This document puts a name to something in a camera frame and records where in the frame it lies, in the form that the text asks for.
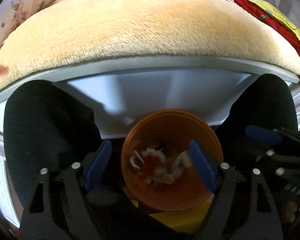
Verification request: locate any black trousers right leg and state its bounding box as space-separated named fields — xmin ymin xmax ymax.
xmin=216 ymin=74 xmax=298 ymax=157

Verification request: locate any yellow cartoon pillow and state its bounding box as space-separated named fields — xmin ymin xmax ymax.
xmin=248 ymin=0 xmax=300 ymax=41

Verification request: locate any black trousers leg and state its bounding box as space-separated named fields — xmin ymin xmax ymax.
xmin=4 ymin=80 xmax=102 ymax=205
xmin=216 ymin=74 xmax=298 ymax=157

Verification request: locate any red blanket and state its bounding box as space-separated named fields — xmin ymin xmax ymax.
xmin=234 ymin=0 xmax=300 ymax=57

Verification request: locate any person's right hand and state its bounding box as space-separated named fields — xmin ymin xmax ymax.
xmin=283 ymin=200 xmax=300 ymax=223

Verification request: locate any yellow floral plush blanket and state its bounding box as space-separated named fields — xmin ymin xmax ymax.
xmin=0 ymin=0 xmax=300 ymax=91

